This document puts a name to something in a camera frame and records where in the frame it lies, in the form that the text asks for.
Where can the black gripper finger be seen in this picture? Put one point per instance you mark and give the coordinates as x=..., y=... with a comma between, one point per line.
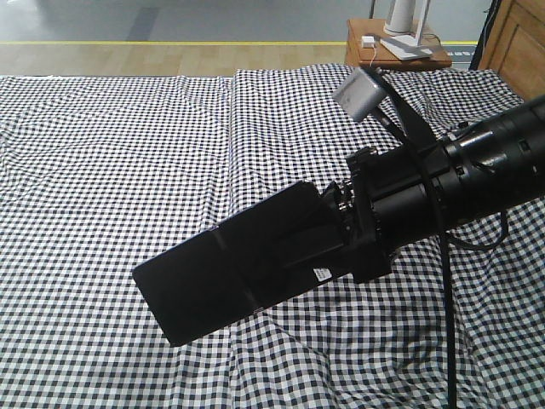
x=334, y=196
x=301, y=256

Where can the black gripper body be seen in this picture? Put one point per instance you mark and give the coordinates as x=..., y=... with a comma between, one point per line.
x=391, y=208

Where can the black foldable phone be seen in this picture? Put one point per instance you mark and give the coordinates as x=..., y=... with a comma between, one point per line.
x=235, y=269

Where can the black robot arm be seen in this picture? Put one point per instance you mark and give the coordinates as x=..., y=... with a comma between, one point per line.
x=485, y=168

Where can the checkered bed sheet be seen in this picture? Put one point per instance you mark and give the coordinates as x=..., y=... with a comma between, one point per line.
x=100, y=174

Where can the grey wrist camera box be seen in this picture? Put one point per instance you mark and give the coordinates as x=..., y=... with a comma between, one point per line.
x=359, y=94

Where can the white charger with cable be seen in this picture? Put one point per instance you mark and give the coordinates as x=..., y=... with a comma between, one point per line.
x=368, y=42

